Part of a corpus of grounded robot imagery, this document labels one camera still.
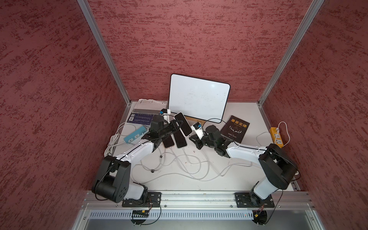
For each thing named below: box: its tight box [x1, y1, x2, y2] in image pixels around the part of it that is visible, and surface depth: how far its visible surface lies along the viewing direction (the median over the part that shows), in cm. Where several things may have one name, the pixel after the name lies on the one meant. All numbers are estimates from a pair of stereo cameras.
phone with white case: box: [173, 129, 187, 149], surface depth 94 cm
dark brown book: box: [219, 115, 251, 144], surface depth 102 cm
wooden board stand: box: [184, 115, 207, 127], surface depth 105 cm
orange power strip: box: [269, 126, 285, 149], surface depth 99 cm
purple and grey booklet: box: [126, 98, 169, 126], surface depth 113 cm
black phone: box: [173, 111, 193, 138], surface depth 85 cm
